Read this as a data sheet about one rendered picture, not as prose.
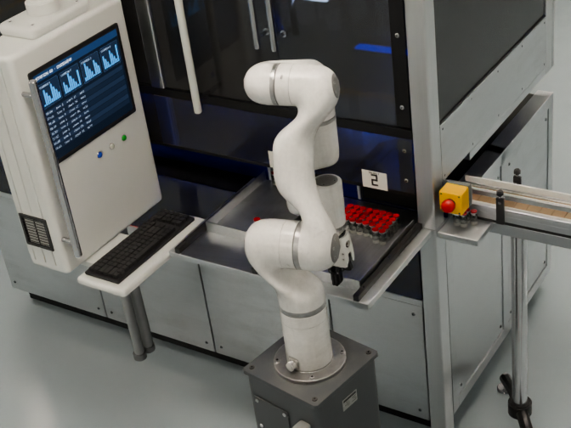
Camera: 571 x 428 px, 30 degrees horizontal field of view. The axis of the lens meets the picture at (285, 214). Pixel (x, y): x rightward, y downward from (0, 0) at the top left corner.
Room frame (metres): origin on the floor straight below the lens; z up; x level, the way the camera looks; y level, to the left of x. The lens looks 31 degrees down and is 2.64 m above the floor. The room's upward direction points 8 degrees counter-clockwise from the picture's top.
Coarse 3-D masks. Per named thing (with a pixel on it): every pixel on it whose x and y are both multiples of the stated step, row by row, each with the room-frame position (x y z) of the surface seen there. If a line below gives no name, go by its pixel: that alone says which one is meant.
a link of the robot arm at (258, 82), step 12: (276, 60) 2.38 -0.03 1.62; (288, 60) 2.39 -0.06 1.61; (300, 60) 2.39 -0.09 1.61; (312, 60) 2.41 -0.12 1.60; (252, 72) 2.31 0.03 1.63; (264, 72) 2.29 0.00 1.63; (252, 84) 2.29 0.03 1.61; (264, 84) 2.27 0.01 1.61; (252, 96) 2.29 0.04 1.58; (264, 96) 2.27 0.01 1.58
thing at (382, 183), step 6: (366, 174) 2.79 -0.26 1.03; (378, 174) 2.77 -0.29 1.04; (384, 174) 2.76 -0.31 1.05; (366, 180) 2.80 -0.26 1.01; (378, 180) 2.77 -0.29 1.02; (384, 180) 2.76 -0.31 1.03; (366, 186) 2.80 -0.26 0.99; (372, 186) 2.78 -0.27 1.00; (378, 186) 2.77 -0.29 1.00; (384, 186) 2.76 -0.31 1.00
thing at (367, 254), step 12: (408, 228) 2.66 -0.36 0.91; (360, 240) 2.67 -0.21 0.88; (372, 240) 2.66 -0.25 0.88; (396, 240) 2.60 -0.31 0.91; (360, 252) 2.61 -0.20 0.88; (372, 252) 2.60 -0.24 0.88; (384, 252) 2.54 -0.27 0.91; (360, 264) 2.55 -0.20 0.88; (372, 264) 2.49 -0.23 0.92; (324, 276) 2.49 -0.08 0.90; (348, 276) 2.50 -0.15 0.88; (360, 276) 2.49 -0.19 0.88
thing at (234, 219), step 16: (240, 192) 3.00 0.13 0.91; (256, 192) 3.04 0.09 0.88; (272, 192) 3.03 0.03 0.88; (224, 208) 2.93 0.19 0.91; (240, 208) 2.95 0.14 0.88; (256, 208) 2.94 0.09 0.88; (272, 208) 2.93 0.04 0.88; (208, 224) 2.84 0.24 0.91; (224, 224) 2.87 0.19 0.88; (240, 224) 2.86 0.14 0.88
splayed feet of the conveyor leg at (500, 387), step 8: (504, 376) 2.88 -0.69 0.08; (504, 384) 2.84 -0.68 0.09; (504, 392) 2.88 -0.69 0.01; (528, 400) 2.68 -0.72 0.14; (512, 408) 2.66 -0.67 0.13; (520, 408) 2.65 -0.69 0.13; (528, 408) 2.65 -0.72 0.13; (512, 416) 2.66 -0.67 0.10; (520, 416) 2.63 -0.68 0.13; (528, 416) 2.62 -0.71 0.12; (520, 424) 2.60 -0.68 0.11; (528, 424) 2.59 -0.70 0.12
